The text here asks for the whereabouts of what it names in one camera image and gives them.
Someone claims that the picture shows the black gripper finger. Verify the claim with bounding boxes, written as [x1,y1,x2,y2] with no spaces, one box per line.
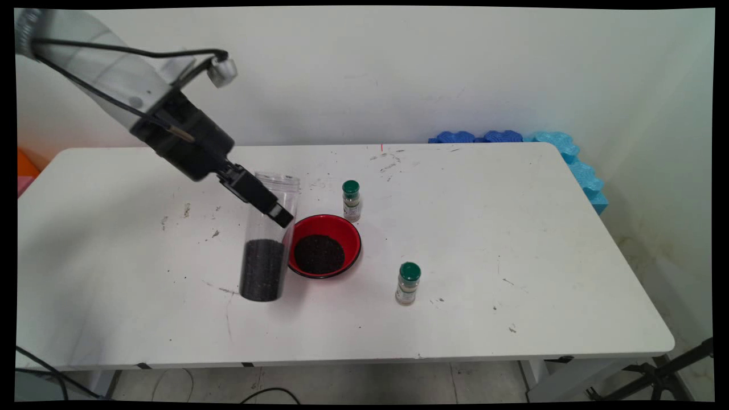
[219,163,295,228]

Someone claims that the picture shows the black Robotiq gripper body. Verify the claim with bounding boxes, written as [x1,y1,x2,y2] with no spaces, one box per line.
[130,91,245,183]

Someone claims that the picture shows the tall clear jar black granules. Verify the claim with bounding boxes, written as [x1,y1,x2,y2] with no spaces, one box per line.
[239,172,301,302]

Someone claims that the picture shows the black granule pile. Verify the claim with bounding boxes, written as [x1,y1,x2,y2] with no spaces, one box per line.
[293,234,346,275]

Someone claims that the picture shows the red bowl black rim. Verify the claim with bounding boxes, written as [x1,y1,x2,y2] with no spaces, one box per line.
[288,214,362,280]

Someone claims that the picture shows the small spice bottle green cap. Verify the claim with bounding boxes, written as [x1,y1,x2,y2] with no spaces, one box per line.
[395,262,422,306]
[342,180,362,223]

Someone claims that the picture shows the orange foam block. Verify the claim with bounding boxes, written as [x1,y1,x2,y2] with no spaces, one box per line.
[17,147,42,178]

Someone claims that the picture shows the white table leg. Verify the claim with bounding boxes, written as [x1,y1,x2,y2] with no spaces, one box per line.
[80,370,121,399]

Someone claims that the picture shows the light blue foam mat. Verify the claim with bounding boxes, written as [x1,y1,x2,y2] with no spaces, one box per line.
[524,131,609,216]

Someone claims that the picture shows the black tripod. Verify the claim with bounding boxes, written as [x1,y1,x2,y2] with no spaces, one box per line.
[587,337,714,402]

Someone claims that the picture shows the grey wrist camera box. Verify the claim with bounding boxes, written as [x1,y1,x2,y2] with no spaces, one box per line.
[206,56,238,88]

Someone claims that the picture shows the black camera cable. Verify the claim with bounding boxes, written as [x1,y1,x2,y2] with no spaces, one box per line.
[31,37,228,77]

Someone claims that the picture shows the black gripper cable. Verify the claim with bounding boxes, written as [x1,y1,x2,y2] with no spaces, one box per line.
[33,52,194,142]

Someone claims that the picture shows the black floor cable loop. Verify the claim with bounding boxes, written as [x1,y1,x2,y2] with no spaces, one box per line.
[239,387,301,404]

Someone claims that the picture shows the black hanging robot cable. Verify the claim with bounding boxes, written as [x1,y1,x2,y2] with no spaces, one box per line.
[16,345,106,399]

